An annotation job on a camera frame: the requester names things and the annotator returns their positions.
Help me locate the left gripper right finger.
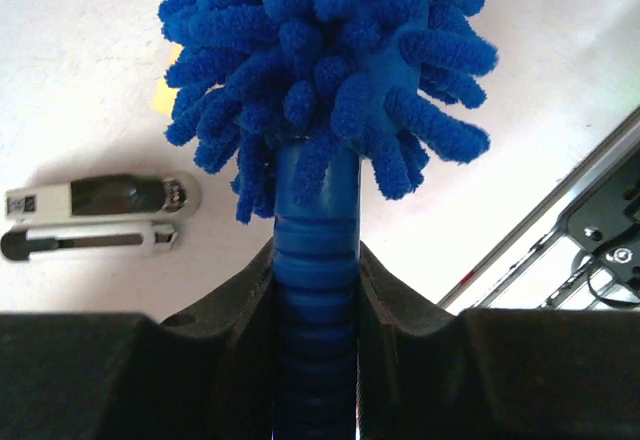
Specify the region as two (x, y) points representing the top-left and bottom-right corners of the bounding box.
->
(358, 248), (639, 439)

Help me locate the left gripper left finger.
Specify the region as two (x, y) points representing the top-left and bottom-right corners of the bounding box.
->
(1, 245), (274, 439)

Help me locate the blue microfiber duster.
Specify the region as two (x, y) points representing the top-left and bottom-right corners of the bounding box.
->
(158, 0), (498, 439)

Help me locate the beige black stapler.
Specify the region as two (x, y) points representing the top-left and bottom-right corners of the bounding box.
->
(4, 171), (202, 226)

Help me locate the black white utility knife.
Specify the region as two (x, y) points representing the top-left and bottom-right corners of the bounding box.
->
(1, 222), (178, 262)

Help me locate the yellow sticky note pad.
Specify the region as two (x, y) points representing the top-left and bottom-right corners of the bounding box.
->
(151, 44), (182, 117)

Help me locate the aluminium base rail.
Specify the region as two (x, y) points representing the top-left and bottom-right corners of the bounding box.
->
(437, 111), (639, 313)

